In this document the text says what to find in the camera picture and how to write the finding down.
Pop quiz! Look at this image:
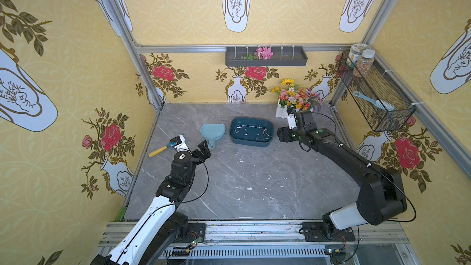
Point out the white fence flower box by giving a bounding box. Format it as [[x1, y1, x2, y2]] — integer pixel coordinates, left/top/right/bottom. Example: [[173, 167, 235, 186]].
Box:
[[271, 79, 323, 119]]

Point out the light blue brush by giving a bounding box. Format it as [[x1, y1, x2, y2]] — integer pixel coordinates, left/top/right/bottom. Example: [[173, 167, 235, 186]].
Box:
[[353, 91, 396, 112]]

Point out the glass jar white lid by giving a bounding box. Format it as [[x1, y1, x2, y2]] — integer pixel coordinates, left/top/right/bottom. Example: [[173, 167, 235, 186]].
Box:
[[346, 43, 370, 67]]

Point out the light blue dustpan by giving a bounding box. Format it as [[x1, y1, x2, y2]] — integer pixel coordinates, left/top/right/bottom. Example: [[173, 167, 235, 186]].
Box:
[[200, 123, 226, 150]]

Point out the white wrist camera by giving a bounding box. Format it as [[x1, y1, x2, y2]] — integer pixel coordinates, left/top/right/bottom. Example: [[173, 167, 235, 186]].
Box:
[[287, 114, 298, 130], [169, 134, 190, 152]]

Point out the dark wall shelf tray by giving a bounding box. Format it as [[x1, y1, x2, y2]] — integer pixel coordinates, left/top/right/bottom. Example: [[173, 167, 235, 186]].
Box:
[[225, 45, 308, 67]]

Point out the teal plastic storage box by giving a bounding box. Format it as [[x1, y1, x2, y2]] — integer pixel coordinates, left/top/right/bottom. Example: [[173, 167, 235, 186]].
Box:
[[229, 117, 274, 147]]

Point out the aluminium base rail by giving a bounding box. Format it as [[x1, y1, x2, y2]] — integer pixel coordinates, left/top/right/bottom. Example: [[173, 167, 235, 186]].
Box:
[[91, 219, 420, 265]]

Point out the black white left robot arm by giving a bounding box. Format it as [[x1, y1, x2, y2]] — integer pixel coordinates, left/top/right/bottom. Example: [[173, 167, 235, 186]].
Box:
[[92, 141, 211, 265]]

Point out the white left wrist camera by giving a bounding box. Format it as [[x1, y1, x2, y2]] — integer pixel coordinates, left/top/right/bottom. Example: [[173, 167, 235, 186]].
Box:
[[169, 134, 190, 152]]

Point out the spice jar white lid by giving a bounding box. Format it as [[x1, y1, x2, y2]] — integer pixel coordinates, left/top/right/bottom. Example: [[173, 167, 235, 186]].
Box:
[[353, 49, 375, 77]]

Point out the black wire mesh basket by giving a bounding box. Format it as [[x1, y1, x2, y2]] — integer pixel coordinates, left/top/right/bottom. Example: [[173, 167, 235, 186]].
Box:
[[339, 52, 416, 132]]

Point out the blue rake yellow handle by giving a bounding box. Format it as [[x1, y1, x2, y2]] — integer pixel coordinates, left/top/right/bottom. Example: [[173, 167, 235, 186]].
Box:
[[148, 141, 176, 158]]

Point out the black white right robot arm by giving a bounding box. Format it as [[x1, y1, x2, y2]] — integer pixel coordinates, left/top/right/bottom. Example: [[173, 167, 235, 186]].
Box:
[[277, 111, 412, 240]]

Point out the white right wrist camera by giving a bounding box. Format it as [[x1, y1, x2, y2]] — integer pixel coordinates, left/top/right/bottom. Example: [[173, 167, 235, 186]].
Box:
[[287, 114, 298, 130]]

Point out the pink flower on shelf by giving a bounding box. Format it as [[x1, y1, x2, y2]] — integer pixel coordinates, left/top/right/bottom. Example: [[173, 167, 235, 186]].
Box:
[[255, 47, 274, 60]]

